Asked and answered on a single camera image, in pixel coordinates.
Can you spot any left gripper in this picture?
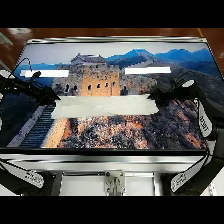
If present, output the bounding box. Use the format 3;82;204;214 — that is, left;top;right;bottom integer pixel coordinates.
32;85;62;105

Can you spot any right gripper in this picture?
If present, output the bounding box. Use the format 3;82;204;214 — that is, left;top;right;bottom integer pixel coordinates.
147;88;178;108

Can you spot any white garment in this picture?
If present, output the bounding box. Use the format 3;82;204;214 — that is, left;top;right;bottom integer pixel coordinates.
51;93;161;120

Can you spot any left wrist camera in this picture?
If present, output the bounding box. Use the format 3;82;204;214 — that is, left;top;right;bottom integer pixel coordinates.
29;70;43;81

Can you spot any black cable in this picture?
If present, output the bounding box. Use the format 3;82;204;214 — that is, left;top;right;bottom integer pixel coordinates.
14;57;33;74

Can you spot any silver frame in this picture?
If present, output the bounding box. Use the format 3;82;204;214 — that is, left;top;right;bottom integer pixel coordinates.
0;35;224;197

